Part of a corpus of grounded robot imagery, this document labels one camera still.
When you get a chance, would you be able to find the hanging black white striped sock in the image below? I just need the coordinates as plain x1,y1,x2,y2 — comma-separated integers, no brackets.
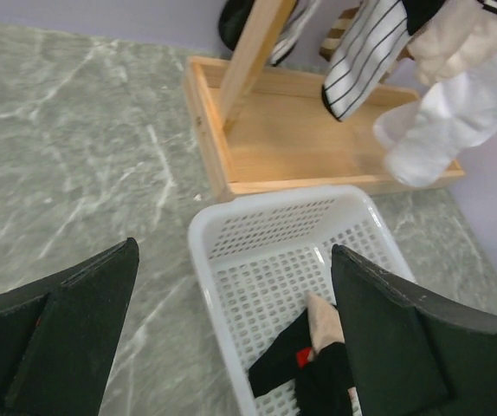
269,0,414,123

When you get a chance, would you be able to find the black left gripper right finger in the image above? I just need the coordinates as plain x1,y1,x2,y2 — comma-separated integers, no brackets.
331,245,497,415

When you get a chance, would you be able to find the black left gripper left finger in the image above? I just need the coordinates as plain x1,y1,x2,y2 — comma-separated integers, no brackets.
0,237,139,415

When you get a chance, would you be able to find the hanging brown striped sock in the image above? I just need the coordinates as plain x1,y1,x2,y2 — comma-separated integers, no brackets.
319,6,360,62

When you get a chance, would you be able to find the white plastic laundry basket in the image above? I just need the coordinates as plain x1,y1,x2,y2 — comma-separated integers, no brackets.
188,185,413,415

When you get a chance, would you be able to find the wooden hanger rack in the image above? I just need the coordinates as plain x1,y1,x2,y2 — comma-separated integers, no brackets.
182,0,466,205

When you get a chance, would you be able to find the white sock with black stripes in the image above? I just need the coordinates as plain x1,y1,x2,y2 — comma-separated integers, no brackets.
373,54,497,188

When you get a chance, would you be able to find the beige sock in basket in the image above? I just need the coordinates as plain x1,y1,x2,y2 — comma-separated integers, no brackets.
307,293,345,361

